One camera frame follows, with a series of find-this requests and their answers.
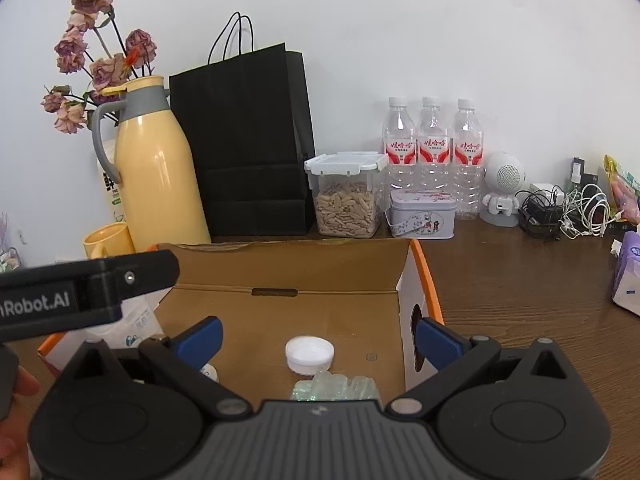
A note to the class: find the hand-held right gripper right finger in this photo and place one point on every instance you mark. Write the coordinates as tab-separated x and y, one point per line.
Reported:
439	342

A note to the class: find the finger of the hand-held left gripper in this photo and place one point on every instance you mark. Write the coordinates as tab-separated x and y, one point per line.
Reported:
150	272

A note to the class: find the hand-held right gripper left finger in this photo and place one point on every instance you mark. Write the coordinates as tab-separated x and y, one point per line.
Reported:
202	337

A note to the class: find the red cardboard box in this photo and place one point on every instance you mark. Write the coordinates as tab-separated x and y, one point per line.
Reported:
300	270

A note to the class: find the person's left hand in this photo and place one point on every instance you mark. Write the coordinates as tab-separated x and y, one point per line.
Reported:
25	386

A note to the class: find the yellow mug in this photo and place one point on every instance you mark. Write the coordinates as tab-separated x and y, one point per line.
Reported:
112	242

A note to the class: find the white plastic packet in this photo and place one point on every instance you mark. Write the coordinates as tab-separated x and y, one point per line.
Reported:
140	322

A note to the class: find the clear desk organizer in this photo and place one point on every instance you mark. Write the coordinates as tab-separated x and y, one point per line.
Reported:
9	255

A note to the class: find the white milk carton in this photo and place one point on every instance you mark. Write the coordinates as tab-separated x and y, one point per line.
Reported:
112	190

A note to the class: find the yellow thermos jug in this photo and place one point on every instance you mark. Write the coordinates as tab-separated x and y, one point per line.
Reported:
155	175

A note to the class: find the white flat lid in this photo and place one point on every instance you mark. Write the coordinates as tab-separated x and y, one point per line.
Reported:
310	350

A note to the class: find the clear plastic wrap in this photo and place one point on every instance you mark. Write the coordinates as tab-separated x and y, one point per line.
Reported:
340	387

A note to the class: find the printed tin box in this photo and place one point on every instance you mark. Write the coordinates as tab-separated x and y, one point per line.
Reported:
422	217

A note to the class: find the clear container of seeds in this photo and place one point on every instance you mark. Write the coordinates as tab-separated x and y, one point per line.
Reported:
345	210

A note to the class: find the black paper bag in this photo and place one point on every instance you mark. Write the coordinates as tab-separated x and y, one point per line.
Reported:
240	135

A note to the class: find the white robot speaker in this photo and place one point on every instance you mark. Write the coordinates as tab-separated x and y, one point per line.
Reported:
505	175

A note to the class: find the clear water bottle red label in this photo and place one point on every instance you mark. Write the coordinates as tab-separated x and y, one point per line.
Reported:
399	135
468	160
434	135

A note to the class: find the purple tissue pack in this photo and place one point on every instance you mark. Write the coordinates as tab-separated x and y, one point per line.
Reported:
627	280

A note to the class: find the dried pink flower bouquet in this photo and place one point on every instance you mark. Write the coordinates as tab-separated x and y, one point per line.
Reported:
102	72

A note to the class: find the snack packets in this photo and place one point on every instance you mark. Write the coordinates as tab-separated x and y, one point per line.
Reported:
622	190

